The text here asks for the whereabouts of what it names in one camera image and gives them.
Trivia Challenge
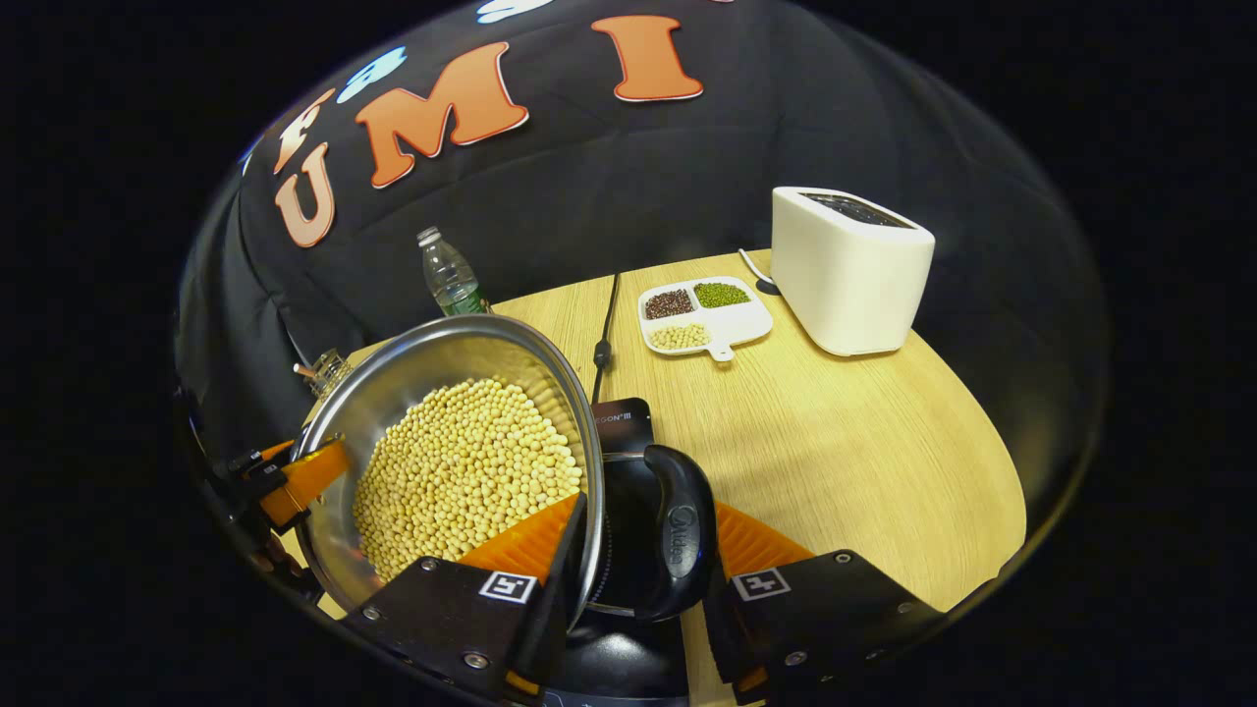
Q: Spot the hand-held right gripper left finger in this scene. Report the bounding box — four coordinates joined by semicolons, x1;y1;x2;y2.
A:
339;491;590;706

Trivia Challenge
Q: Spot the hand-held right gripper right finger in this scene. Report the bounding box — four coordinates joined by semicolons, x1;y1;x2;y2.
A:
699;499;946;706

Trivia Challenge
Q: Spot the clear plastic water bottle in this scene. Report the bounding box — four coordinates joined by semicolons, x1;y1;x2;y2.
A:
416;227;490;317

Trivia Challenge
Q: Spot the black induction cooktop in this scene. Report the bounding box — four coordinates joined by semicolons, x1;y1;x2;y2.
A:
535;397;694;701

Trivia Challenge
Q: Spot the black backdrop cloth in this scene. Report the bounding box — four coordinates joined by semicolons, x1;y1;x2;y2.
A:
175;0;1111;492

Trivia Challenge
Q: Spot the black cooktop power cable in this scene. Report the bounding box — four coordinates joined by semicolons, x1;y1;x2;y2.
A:
589;273;623;406

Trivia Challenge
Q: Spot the white divided plate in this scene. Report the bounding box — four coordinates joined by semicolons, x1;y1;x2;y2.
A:
637;277;776;364

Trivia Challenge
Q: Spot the small pile of soybeans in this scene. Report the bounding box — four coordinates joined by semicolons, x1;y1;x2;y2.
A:
649;323;711;352

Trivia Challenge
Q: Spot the white toaster power cable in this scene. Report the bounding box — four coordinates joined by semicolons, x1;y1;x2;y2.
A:
738;247;784;298

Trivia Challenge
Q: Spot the stainless steel pot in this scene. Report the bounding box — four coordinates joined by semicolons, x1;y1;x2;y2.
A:
292;314;721;625

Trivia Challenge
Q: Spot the metal wire utensil holder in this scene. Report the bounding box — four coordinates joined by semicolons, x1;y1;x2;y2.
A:
309;349;354;400

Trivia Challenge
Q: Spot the white toaster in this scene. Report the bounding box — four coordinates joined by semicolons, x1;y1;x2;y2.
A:
770;186;937;358

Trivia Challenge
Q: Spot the large pile of soybeans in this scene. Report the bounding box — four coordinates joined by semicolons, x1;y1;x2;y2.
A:
352;378;586;583

